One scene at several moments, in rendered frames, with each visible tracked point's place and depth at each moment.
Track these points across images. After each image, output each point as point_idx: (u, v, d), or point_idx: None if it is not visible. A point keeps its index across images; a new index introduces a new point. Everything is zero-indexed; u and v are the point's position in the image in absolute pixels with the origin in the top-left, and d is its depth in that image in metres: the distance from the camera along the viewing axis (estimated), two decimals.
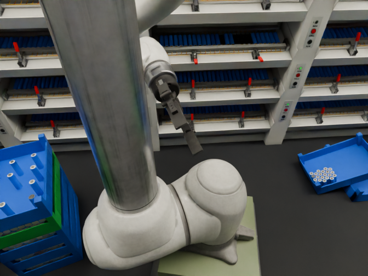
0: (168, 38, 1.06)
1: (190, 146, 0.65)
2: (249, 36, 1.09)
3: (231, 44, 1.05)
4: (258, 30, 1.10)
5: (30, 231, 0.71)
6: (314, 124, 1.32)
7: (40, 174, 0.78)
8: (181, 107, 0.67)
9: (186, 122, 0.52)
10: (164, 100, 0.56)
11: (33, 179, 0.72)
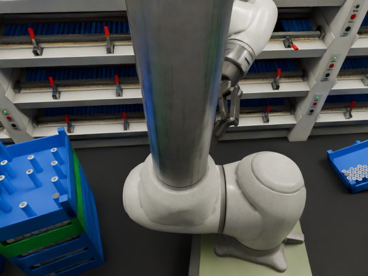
0: None
1: None
2: (279, 24, 1.02)
3: None
4: (289, 18, 1.02)
5: (53, 234, 0.64)
6: (342, 119, 1.24)
7: (62, 171, 0.71)
8: None
9: (211, 151, 0.54)
10: (226, 116, 0.53)
11: (56, 177, 0.65)
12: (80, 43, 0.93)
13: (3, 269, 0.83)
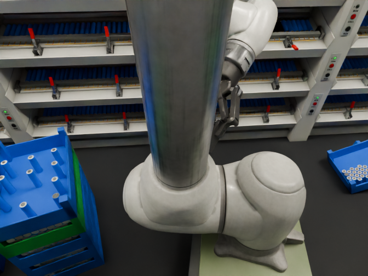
0: None
1: None
2: (279, 24, 1.02)
3: None
4: (289, 18, 1.02)
5: (53, 234, 0.64)
6: (342, 119, 1.24)
7: (62, 171, 0.71)
8: None
9: (211, 151, 0.54)
10: (226, 116, 0.53)
11: (56, 177, 0.65)
12: (80, 43, 0.93)
13: (3, 269, 0.83)
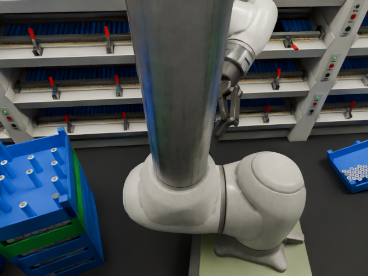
0: None
1: None
2: (279, 24, 1.02)
3: None
4: (289, 18, 1.02)
5: (53, 234, 0.64)
6: (342, 119, 1.24)
7: (62, 171, 0.71)
8: None
9: (211, 151, 0.54)
10: (226, 116, 0.53)
11: (56, 177, 0.65)
12: (80, 43, 0.93)
13: (3, 269, 0.83)
